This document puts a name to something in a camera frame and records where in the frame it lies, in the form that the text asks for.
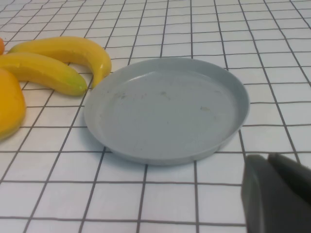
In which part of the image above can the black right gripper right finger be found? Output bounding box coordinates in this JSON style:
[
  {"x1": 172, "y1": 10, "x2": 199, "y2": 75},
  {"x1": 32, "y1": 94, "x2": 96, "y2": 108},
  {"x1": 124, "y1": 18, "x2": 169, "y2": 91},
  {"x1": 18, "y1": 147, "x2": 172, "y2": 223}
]
[{"x1": 267, "y1": 152, "x2": 311, "y2": 202}]

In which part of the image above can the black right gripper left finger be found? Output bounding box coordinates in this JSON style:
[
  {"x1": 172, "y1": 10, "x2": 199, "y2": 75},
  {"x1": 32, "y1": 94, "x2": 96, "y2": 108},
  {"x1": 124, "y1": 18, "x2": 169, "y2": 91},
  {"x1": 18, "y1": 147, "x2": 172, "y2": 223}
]
[{"x1": 240, "y1": 154, "x2": 311, "y2": 233}]

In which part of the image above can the strongly curved yellow banana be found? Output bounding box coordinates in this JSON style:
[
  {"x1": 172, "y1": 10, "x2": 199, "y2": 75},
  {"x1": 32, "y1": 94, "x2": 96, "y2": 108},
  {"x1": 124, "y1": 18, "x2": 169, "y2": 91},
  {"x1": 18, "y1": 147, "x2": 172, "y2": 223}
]
[{"x1": 6, "y1": 35, "x2": 112, "y2": 89}]

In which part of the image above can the yellow banana with green tip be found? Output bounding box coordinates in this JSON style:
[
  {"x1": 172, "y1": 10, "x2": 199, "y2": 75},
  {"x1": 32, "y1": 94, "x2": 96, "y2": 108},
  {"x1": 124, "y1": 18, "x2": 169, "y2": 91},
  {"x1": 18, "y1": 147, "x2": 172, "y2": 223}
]
[{"x1": 0, "y1": 52, "x2": 88, "y2": 97}]

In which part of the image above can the grey round plate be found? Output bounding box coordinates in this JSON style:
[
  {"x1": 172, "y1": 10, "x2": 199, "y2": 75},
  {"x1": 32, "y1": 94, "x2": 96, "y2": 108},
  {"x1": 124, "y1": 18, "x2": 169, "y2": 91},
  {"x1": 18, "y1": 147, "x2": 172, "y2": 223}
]
[{"x1": 84, "y1": 57, "x2": 251, "y2": 166}]

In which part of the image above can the white checked tablecloth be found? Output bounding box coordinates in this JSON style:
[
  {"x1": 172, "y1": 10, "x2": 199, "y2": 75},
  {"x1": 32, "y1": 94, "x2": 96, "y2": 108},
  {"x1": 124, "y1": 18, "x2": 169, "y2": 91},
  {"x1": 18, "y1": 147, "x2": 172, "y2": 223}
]
[{"x1": 0, "y1": 0, "x2": 311, "y2": 233}]

